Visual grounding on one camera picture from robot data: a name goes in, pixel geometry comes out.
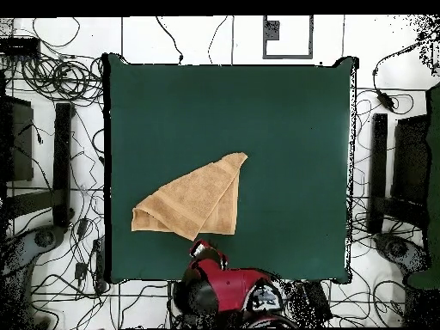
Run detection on tan terry towel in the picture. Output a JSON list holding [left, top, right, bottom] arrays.
[[131, 151, 249, 241]]

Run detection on flat black box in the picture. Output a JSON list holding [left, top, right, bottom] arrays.
[[0, 36, 40, 58]]

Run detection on black power strip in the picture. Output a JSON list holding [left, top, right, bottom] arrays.
[[91, 236, 108, 295], [301, 280, 333, 325]]

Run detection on dark green table cloth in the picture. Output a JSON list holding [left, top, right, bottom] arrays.
[[102, 52, 358, 284]]

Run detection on black stand bar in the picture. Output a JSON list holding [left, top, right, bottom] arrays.
[[365, 113, 431, 236], [3, 102, 76, 229]]

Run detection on dark stand base with knob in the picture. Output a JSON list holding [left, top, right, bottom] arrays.
[[0, 225, 66, 329], [373, 232, 432, 276]]

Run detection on large black box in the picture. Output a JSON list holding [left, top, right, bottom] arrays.
[[390, 114, 431, 207], [0, 95, 34, 183]]

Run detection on black power adapter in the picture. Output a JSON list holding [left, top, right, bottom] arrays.
[[376, 88, 396, 113]]

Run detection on black cable with plug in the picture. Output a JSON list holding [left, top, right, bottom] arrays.
[[155, 15, 185, 65]]

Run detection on thin black cable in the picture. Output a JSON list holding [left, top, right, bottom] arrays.
[[206, 15, 229, 66]]

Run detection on coiled black cables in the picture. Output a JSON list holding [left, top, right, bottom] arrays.
[[20, 54, 104, 104]]

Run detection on grey square frame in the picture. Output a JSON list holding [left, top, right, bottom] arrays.
[[262, 15, 315, 60]]

